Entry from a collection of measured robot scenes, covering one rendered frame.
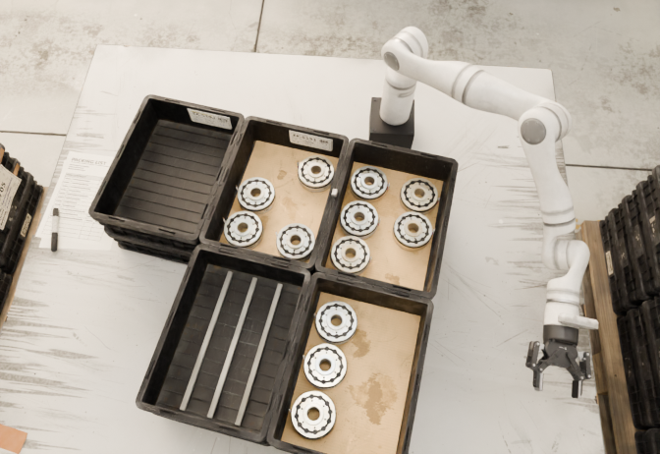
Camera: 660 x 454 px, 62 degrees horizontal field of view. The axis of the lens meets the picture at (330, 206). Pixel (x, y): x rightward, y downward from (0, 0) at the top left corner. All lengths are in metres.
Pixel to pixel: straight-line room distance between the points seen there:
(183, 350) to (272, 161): 0.57
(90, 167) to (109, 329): 0.53
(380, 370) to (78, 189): 1.07
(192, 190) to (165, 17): 1.77
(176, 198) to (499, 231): 0.94
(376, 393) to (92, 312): 0.81
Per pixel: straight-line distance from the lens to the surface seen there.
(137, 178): 1.67
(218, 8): 3.23
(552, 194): 1.33
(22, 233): 2.51
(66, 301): 1.73
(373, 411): 1.38
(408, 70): 1.46
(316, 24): 3.09
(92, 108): 2.02
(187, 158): 1.66
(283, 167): 1.60
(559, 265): 1.40
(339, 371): 1.36
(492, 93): 1.36
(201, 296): 1.47
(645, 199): 2.22
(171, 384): 1.44
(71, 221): 1.82
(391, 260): 1.48
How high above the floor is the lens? 2.20
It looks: 64 degrees down
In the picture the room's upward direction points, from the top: straight up
